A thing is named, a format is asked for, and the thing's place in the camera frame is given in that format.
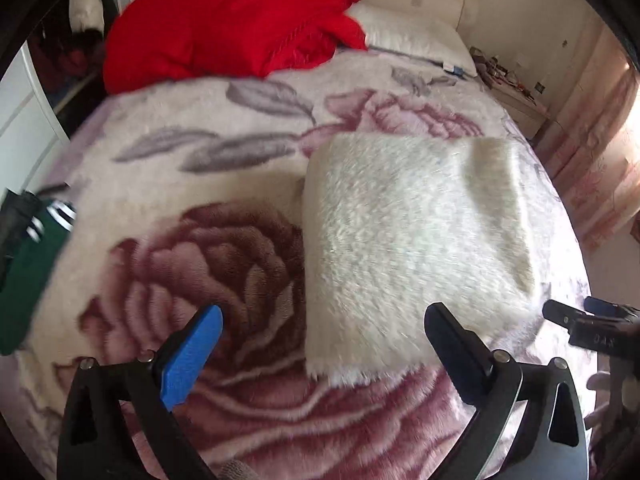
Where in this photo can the white wardrobe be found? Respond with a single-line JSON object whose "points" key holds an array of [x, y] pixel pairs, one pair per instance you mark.
{"points": [[25, 120]]}

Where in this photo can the black garment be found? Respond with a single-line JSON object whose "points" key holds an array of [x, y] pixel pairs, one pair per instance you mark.
{"points": [[15, 220]]}

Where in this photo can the cream nightstand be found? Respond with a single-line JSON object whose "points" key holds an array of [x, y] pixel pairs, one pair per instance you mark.
{"points": [[520, 110]]}

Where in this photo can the cream hanging garment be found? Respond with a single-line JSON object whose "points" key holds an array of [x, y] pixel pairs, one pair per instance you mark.
{"points": [[87, 2]]}

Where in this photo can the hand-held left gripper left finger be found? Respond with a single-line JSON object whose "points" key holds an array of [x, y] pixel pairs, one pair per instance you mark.
{"points": [[192, 355]]}

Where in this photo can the red quilt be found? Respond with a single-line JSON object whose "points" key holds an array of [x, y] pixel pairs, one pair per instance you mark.
{"points": [[225, 20]]}

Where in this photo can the small blue white object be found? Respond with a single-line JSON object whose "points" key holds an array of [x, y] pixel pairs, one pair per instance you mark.
{"points": [[452, 68]]}

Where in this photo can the pink floral curtain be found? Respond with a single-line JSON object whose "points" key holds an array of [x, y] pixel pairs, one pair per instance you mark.
{"points": [[600, 135]]}

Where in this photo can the white pillow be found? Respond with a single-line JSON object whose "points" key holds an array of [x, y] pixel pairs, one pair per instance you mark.
{"points": [[415, 35]]}

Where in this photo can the dark hanging clothes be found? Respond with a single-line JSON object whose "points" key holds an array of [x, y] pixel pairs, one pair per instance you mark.
{"points": [[70, 60]]}

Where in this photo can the white fluffy garment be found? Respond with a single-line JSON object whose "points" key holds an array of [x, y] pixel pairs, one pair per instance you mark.
{"points": [[415, 250]]}

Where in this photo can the clutter of small bedside things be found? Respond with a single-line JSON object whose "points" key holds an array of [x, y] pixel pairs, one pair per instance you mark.
{"points": [[500, 72]]}

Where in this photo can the person's right hand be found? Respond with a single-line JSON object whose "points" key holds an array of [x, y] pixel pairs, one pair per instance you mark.
{"points": [[597, 382]]}

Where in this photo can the green white-striped garment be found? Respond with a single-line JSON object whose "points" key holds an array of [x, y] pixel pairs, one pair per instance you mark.
{"points": [[30, 270]]}

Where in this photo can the floral plush blanket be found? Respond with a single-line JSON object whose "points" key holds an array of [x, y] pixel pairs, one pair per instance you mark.
{"points": [[200, 240]]}

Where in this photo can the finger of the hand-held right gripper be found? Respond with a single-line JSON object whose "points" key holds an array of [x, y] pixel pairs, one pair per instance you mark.
{"points": [[602, 305], [565, 316]]}

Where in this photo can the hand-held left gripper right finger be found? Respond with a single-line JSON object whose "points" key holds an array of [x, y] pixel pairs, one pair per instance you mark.
{"points": [[457, 355]]}

